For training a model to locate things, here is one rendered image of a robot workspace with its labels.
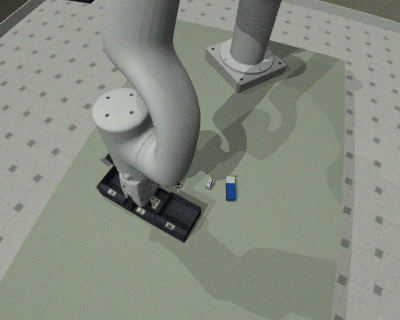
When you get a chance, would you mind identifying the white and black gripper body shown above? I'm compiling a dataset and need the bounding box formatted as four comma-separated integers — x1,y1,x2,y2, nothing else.
119,173,160,207

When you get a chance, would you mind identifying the blue and white eraser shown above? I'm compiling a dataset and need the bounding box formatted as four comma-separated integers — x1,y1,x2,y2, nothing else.
226,176,236,201

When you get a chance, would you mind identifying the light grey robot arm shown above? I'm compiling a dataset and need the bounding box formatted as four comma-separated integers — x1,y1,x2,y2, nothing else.
92,0,282,187

